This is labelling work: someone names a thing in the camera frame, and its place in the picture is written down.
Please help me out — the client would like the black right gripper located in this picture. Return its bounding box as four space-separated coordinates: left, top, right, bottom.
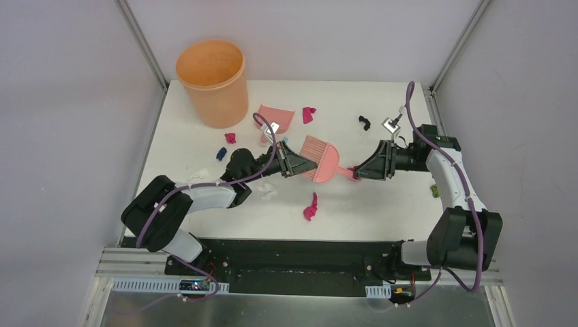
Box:
354 140 429 181

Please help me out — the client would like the pink hand brush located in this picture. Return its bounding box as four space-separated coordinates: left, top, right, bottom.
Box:
299 136 359 183

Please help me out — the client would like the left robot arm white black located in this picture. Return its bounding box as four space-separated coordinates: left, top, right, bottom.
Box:
121 141 318 276

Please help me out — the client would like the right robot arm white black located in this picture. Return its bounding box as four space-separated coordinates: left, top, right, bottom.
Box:
353 124 503 279

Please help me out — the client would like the white paper scrap centre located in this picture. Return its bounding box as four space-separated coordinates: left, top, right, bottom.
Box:
258 183 277 201

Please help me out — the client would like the pink plastic dustpan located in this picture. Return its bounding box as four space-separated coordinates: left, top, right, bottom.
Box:
257 105 295 139

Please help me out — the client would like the magenta paper scrap bottom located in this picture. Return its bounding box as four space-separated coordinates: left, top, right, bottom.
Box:
303 192 318 221

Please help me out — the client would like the black paper scrap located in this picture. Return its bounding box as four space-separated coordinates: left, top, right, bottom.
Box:
358 115 371 131

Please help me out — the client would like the magenta paper scrap top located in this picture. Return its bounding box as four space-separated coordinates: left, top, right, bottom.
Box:
302 107 317 125

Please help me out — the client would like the green paper scrap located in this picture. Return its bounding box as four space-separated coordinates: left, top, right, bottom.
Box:
430 184 440 198

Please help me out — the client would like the small magenta paper scrap left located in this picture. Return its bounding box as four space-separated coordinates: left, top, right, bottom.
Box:
224 133 237 144

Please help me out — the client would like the dark blue paper scrap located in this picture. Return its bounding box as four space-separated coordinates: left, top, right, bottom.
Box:
216 147 227 161

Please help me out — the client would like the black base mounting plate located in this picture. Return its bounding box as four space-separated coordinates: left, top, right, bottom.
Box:
164 238 431 297

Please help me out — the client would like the orange plastic bin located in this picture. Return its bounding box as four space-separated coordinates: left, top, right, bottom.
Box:
175 40 249 129

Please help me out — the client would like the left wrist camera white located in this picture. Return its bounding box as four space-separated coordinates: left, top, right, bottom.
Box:
262 122 279 144

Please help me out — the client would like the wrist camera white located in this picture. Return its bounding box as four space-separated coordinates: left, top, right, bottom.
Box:
262 122 279 144
382 106 406 142

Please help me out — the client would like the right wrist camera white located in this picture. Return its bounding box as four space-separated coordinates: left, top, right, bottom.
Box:
382 106 406 142

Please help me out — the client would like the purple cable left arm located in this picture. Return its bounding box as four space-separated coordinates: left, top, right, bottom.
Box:
135 112 278 249

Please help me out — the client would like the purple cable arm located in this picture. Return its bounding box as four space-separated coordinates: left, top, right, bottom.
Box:
405 81 485 294
135 112 278 249

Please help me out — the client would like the right white slotted cable duct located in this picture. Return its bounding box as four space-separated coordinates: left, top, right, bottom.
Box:
365 285 391 299

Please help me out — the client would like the white slotted cable duct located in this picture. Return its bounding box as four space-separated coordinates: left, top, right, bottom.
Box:
112 277 217 295
365 285 391 299

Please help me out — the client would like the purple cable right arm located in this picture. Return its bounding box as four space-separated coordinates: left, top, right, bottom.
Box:
405 81 485 294

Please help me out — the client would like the left white slotted cable duct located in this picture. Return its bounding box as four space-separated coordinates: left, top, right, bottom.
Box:
112 277 217 295

